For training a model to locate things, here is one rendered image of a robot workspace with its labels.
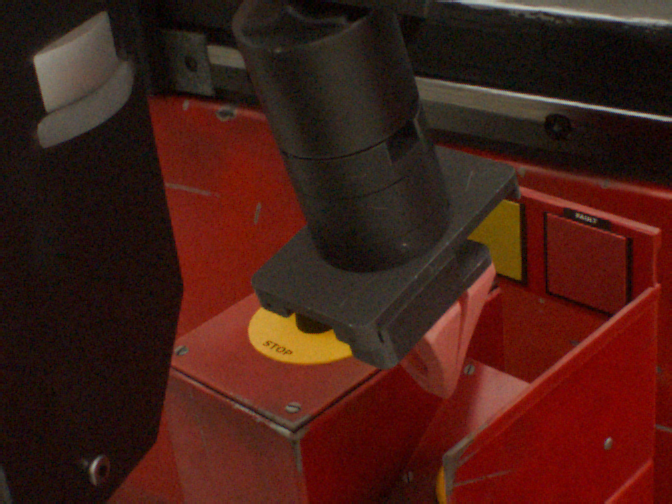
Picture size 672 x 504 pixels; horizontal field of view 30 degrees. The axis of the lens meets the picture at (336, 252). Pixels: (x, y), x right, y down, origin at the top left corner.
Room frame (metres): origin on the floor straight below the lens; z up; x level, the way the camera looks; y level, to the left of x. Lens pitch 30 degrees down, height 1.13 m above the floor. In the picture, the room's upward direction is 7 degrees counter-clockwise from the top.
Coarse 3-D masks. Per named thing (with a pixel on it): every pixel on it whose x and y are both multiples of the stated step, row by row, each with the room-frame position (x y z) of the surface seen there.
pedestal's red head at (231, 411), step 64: (640, 256) 0.50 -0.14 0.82; (640, 320) 0.49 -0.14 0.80; (192, 384) 0.52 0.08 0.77; (256, 384) 0.50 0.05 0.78; (320, 384) 0.49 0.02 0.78; (384, 384) 0.50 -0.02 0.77; (512, 384) 0.52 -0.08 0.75; (576, 384) 0.45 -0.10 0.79; (640, 384) 0.49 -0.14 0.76; (192, 448) 0.52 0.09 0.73; (256, 448) 0.48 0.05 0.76; (320, 448) 0.47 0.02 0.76; (384, 448) 0.50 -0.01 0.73; (448, 448) 0.50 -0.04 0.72; (512, 448) 0.42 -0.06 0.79; (576, 448) 0.45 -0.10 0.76; (640, 448) 0.49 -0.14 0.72
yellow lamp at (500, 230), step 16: (496, 208) 0.56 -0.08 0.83; (512, 208) 0.55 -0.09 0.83; (480, 224) 0.57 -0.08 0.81; (496, 224) 0.56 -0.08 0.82; (512, 224) 0.55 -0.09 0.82; (480, 240) 0.57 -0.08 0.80; (496, 240) 0.56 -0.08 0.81; (512, 240) 0.55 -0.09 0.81; (496, 256) 0.56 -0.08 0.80; (512, 256) 0.55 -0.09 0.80; (512, 272) 0.56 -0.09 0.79
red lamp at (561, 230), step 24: (552, 216) 0.54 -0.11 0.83; (552, 240) 0.54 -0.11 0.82; (576, 240) 0.53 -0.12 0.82; (600, 240) 0.52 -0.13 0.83; (624, 240) 0.51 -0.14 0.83; (552, 264) 0.54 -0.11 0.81; (576, 264) 0.53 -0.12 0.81; (600, 264) 0.52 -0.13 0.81; (624, 264) 0.51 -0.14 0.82; (552, 288) 0.54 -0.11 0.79; (576, 288) 0.53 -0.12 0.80; (600, 288) 0.52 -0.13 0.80; (624, 288) 0.51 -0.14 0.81
